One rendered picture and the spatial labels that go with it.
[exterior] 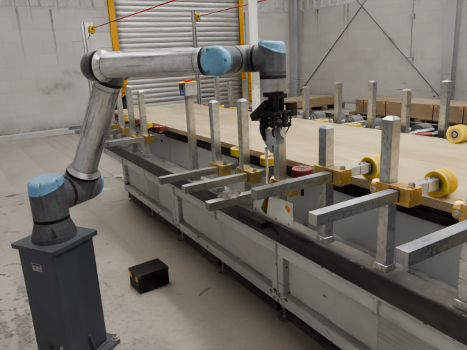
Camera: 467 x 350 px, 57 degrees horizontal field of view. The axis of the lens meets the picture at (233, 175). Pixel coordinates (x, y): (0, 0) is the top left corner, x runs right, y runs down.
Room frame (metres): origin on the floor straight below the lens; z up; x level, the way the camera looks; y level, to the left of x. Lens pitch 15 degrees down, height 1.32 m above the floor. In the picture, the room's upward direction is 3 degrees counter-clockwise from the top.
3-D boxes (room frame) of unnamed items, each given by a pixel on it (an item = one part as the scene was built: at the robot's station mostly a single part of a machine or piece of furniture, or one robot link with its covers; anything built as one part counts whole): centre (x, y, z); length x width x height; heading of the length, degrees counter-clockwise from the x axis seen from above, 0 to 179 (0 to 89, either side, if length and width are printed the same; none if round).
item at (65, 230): (1.77, 0.80, 0.65); 0.19 x 0.19 x 0.10
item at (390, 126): (1.14, -0.43, 0.91); 0.04 x 0.04 x 0.48; 31
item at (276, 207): (1.59, -0.14, 0.75); 0.26 x 0.01 x 0.10; 31
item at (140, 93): (2.87, 0.58, 0.91); 0.04 x 0.04 x 0.48; 31
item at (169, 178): (1.92, 0.14, 0.82); 0.44 x 0.03 x 0.04; 121
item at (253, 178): (1.77, -0.06, 0.84); 0.14 x 0.06 x 0.05; 31
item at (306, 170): (1.58, -0.26, 0.85); 0.08 x 0.08 x 0.11
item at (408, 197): (1.12, -0.44, 0.95); 0.14 x 0.06 x 0.05; 31
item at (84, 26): (4.01, 1.22, 1.20); 0.15 x 0.12 x 1.00; 31
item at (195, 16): (4.56, 0.30, 1.25); 0.15 x 0.08 x 1.10; 31
